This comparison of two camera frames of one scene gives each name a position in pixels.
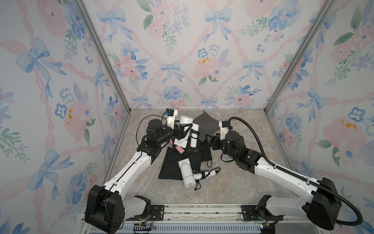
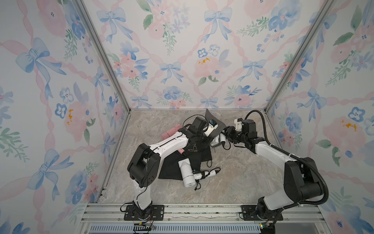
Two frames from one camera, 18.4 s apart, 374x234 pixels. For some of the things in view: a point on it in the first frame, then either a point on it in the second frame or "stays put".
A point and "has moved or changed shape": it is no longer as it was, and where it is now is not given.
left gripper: (180, 135) → (208, 140)
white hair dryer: (189, 179) stays put
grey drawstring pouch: (207, 125) has moved or changed shape
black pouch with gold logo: (198, 154) stays put
